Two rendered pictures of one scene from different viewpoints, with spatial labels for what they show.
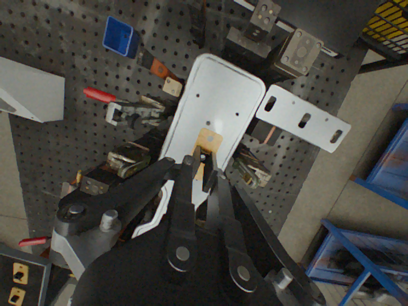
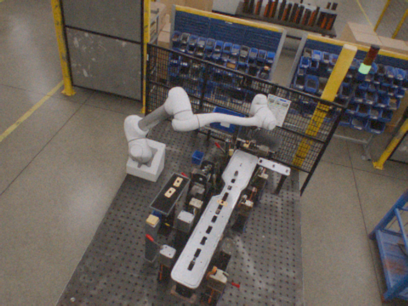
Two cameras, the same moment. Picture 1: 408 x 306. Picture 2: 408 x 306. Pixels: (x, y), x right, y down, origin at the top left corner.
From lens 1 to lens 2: 261 cm
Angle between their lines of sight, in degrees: 67
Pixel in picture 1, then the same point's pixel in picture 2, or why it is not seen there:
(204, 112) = (240, 161)
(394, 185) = not seen: outside the picture
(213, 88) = (241, 156)
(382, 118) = (367, 244)
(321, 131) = (280, 169)
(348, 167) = (371, 288)
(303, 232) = not seen: outside the picture
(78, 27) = (176, 155)
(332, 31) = (271, 147)
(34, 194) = (112, 220)
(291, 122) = (269, 166)
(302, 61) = (265, 149)
